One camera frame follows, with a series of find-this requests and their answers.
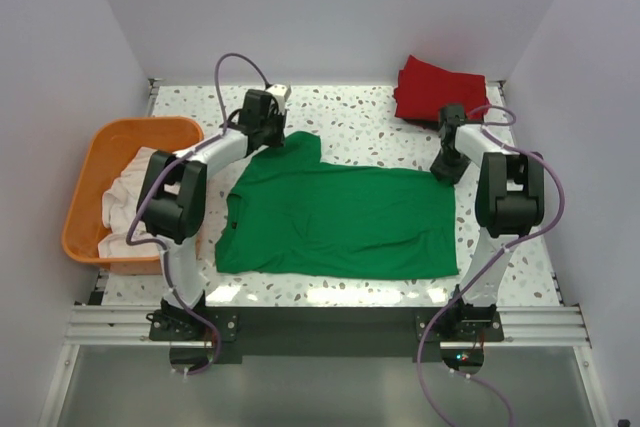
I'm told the green t shirt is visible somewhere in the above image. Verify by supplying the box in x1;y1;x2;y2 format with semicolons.
215;132;458;281

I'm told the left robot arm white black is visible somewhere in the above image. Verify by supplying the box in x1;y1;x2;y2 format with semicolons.
132;84;291;339

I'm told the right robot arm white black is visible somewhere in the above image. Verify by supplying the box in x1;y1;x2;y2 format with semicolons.
430;104;545;340

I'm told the folded black t shirt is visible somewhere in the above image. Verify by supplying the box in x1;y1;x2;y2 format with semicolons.
404;119;440;132

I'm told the folded red t shirt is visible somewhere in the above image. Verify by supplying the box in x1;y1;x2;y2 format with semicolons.
393;55;488;122

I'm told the orange plastic basket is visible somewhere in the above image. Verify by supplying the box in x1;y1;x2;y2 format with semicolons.
61;116;204;275

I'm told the white t shirt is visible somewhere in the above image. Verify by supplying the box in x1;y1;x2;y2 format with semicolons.
98;147;158;259

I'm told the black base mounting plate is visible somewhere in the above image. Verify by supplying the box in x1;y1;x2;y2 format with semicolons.
146;304;505;367

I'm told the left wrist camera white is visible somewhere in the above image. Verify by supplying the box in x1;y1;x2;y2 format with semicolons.
266;84;291;114

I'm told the aluminium rail frame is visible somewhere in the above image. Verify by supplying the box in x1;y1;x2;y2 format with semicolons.
41;296;609;426

